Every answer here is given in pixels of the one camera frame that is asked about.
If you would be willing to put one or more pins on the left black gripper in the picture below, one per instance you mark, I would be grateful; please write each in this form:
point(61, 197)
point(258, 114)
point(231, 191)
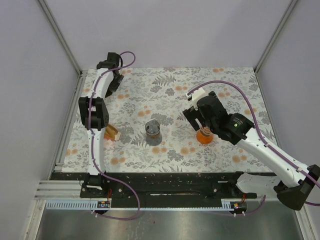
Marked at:
point(114, 86)

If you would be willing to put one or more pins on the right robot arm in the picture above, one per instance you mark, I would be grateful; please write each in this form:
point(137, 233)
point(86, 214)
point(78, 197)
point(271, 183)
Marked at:
point(293, 180)

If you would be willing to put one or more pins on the clear glass dripper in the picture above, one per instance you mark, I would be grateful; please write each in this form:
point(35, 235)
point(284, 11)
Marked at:
point(205, 131)

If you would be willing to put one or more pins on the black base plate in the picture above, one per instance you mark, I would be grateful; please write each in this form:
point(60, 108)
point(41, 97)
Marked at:
point(172, 189)

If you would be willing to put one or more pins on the dark green glass server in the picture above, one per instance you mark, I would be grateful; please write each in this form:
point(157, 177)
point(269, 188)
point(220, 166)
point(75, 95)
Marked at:
point(153, 135)

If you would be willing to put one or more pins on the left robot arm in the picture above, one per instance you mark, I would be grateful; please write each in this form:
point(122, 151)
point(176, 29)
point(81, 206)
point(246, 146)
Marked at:
point(95, 118)

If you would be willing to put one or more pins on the white slotted cable duct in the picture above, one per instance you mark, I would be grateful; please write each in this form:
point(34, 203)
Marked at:
point(106, 205)

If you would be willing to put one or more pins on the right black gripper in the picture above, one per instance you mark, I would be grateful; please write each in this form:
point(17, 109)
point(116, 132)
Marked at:
point(191, 114)

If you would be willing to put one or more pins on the floral patterned mat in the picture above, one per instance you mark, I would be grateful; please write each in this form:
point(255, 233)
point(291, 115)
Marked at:
point(159, 94)

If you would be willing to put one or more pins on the paper filter holder box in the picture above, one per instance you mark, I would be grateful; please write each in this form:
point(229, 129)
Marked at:
point(111, 133)

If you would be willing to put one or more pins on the orange glass carafe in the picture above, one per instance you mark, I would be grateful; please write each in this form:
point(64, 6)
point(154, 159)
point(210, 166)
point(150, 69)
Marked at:
point(204, 139)

